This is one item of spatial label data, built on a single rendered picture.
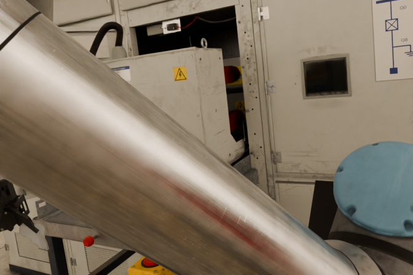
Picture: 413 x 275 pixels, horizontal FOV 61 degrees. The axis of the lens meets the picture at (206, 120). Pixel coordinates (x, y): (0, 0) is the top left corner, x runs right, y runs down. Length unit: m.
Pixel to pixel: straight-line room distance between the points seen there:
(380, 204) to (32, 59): 0.43
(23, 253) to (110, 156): 2.76
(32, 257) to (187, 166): 2.68
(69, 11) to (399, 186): 1.85
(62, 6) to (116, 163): 1.91
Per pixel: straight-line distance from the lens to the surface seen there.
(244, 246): 0.31
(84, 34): 1.83
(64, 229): 1.34
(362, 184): 0.53
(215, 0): 1.61
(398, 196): 0.52
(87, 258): 2.47
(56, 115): 0.24
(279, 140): 1.51
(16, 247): 3.02
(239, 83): 2.22
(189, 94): 1.29
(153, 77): 1.37
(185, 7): 1.68
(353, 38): 1.42
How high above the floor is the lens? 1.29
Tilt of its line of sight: 7 degrees down
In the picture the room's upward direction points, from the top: 7 degrees counter-clockwise
